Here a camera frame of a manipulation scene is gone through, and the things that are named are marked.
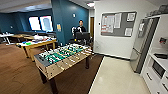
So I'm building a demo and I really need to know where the treadmill machine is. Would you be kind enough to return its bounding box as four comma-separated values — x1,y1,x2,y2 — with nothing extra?
73,31,93,46

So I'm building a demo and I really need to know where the person in dark shirt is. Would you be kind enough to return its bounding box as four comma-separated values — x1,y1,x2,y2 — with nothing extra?
75,19,87,34

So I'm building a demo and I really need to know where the brown wooden door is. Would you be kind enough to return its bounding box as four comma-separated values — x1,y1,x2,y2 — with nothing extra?
89,16,95,39

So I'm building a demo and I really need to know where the green field foosball table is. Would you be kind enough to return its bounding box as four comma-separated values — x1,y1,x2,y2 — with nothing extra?
33,43,96,94

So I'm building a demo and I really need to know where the white paper sheet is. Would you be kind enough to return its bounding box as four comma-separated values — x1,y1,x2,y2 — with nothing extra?
126,12,136,23
102,14,115,34
114,13,123,29
124,27,134,37

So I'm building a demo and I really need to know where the ceiling light panel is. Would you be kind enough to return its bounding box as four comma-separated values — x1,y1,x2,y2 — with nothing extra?
85,1,96,8

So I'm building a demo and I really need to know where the bright window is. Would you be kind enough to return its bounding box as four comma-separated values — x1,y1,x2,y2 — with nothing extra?
28,16,42,32
39,15,54,33

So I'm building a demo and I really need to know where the grey bulletin board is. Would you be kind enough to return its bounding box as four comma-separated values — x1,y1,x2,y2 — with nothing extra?
100,11,138,38

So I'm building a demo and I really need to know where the stainless steel refrigerator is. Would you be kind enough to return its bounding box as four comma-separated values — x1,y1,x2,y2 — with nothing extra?
129,16,161,74

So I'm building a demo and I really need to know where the dark wooden table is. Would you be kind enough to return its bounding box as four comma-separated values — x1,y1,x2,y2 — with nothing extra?
11,33,34,41

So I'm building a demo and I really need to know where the built-in black microwave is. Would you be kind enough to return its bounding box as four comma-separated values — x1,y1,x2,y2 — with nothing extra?
151,59,167,80

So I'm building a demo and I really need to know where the white folding table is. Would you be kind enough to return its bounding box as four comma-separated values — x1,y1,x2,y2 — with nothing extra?
0,32,14,45

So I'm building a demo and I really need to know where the yellow wall sign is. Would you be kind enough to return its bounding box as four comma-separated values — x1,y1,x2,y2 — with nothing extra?
56,23,62,33

